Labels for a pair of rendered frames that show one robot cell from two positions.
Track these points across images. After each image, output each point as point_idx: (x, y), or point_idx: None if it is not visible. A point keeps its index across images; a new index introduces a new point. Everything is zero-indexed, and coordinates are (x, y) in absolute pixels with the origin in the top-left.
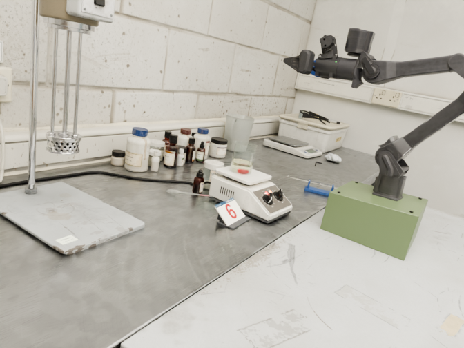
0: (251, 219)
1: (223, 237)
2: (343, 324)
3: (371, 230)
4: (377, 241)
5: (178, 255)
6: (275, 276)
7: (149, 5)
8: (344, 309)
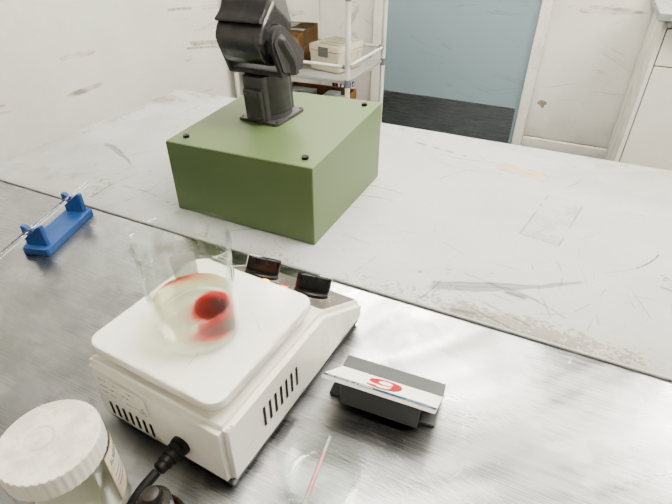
0: (343, 354)
1: (508, 402)
2: (632, 244)
3: (355, 172)
4: (361, 180)
5: None
6: (589, 307)
7: None
8: (595, 241)
